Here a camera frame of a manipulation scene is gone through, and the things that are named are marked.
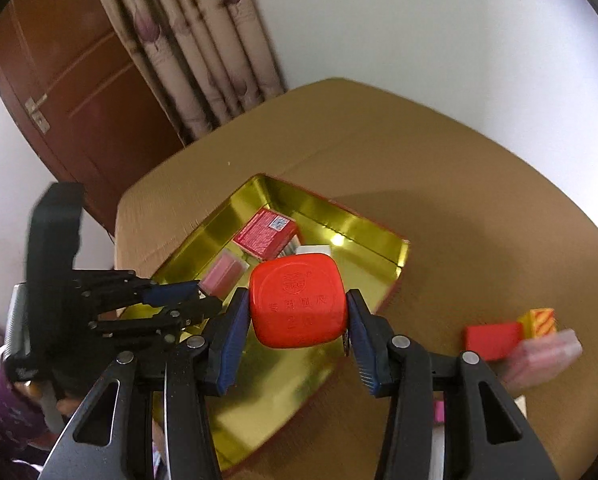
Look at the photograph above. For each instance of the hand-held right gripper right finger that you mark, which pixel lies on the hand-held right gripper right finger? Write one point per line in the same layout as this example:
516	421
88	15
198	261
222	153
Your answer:
365	350

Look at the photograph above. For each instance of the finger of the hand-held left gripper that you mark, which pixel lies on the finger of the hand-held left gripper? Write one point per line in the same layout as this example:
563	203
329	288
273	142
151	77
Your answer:
196	310
174	292

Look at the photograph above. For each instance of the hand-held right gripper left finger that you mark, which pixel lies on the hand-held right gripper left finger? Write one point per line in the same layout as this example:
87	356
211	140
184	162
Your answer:
227	347

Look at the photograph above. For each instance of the red tin box gold interior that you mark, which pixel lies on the red tin box gold interior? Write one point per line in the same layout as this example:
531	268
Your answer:
289	390

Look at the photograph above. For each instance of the pink eraser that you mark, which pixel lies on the pink eraser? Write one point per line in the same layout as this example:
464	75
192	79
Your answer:
439	411

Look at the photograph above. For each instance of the red rectangular block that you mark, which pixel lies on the red rectangular block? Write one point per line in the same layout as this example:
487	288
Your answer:
491	341

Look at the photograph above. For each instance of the yellow cube box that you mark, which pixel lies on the yellow cube box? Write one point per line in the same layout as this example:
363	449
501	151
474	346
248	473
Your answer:
539	321

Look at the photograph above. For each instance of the clear plastic box pink contents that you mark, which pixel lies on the clear plastic box pink contents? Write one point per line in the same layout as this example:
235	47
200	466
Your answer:
223	272
544	360

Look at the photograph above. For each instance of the person's left forearm purple sleeve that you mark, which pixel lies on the person's left forearm purple sleeve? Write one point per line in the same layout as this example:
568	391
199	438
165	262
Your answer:
1	402

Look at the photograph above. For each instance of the person's left hand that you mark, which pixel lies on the person's left hand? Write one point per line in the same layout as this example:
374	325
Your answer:
70	403

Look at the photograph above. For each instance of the red label cardboard box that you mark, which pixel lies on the red label cardboard box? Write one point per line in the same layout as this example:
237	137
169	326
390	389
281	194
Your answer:
264	232

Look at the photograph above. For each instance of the small white box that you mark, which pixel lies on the small white box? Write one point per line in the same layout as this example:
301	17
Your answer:
315	250

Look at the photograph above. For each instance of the brown wooden door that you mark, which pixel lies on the brown wooden door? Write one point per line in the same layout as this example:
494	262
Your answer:
79	75

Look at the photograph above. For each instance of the beige flower print curtain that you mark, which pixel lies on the beige flower print curtain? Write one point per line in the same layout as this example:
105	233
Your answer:
189	40

